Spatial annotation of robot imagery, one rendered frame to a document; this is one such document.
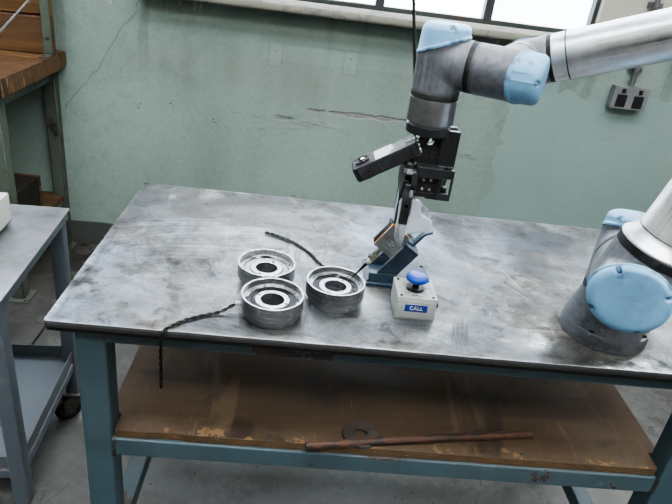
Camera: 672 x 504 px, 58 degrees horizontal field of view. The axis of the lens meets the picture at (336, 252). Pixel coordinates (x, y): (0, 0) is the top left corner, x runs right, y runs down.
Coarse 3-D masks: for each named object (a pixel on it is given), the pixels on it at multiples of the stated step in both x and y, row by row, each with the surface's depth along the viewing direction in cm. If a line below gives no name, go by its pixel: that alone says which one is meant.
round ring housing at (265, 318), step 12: (252, 288) 103; (288, 288) 105; (300, 288) 103; (264, 300) 103; (276, 300) 104; (288, 300) 101; (300, 300) 102; (252, 312) 97; (264, 312) 96; (276, 312) 96; (288, 312) 97; (300, 312) 100; (264, 324) 98; (276, 324) 98; (288, 324) 99
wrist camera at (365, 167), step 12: (396, 144) 99; (408, 144) 97; (372, 156) 99; (384, 156) 97; (396, 156) 97; (408, 156) 97; (360, 168) 98; (372, 168) 98; (384, 168) 98; (360, 180) 99
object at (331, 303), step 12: (312, 276) 110; (348, 276) 111; (360, 276) 109; (312, 288) 104; (324, 288) 106; (336, 288) 110; (348, 288) 107; (312, 300) 105; (324, 300) 103; (336, 300) 103; (348, 300) 103; (360, 300) 106; (336, 312) 105
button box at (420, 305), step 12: (396, 288) 106; (408, 288) 106; (420, 288) 106; (432, 288) 108; (396, 300) 105; (408, 300) 104; (420, 300) 104; (432, 300) 104; (396, 312) 105; (408, 312) 105; (420, 312) 105; (432, 312) 105
